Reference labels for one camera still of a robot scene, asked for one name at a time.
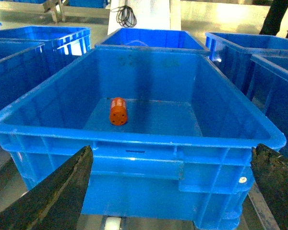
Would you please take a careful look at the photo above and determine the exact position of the blue bin rear far right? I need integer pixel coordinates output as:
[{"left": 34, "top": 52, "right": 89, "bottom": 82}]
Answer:
[{"left": 205, "top": 32, "right": 288, "bottom": 94}]

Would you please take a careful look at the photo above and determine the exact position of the orange cylindrical cap 4680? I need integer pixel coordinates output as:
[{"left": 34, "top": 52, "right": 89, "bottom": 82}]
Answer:
[{"left": 109, "top": 97, "right": 128, "bottom": 126}]

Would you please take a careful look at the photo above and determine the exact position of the blue bin front far right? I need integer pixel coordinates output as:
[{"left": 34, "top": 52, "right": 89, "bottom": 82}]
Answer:
[{"left": 247, "top": 55, "right": 288, "bottom": 157}]

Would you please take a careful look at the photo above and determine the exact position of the blue bin front centre left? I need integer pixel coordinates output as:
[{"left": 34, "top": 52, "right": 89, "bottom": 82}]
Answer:
[{"left": 0, "top": 38, "right": 47, "bottom": 156}]

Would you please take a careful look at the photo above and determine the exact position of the blue bin front centre right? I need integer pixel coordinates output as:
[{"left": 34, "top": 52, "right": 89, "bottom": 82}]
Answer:
[{"left": 0, "top": 48, "right": 286, "bottom": 230}]

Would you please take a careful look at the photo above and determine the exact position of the black coiled cable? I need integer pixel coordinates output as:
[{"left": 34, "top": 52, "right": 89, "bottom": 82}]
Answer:
[{"left": 109, "top": 0, "right": 137, "bottom": 28}]

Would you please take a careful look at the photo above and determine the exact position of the blue bin rear centre left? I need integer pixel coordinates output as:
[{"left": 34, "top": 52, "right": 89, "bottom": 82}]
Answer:
[{"left": 0, "top": 26, "right": 91, "bottom": 74}]

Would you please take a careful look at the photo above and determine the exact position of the blue bin rear centre right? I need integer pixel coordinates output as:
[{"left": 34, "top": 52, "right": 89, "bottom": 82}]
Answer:
[{"left": 95, "top": 28, "right": 211, "bottom": 56}]

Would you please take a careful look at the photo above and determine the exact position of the blue bin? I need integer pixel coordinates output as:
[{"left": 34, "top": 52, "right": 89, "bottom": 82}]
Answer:
[
  {"left": 0, "top": 38, "right": 47, "bottom": 156},
  {"left": 0, "top": 48, "right": 286, "bottom": 230},
  {"left": 95, "top": 28, "right": 211, "bottom": 56},
  {"left": 205, "top": 32, "right": 288, "bottom": 94},
  {"left": 0, "top": 26, "right": 91, "bottom": 74},
  {"left": 247, "top": 55, "right": 288, "bottom": 157}
]

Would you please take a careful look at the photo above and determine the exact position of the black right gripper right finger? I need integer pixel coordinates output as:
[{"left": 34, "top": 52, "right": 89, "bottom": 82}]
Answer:
[{"left": 251, "top": 144, "right": 288, "bottom": 230}]

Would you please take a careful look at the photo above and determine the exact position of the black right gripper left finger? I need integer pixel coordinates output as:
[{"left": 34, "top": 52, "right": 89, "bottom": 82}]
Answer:
[{"left": 0, "top": 146, "right": 93, "bottom": 230}]

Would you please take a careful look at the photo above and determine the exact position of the steel shelf rack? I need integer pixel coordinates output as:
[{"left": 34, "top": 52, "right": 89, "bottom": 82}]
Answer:
[{"left": 0, "top": 0, "right": 288, "bottom": 230}]

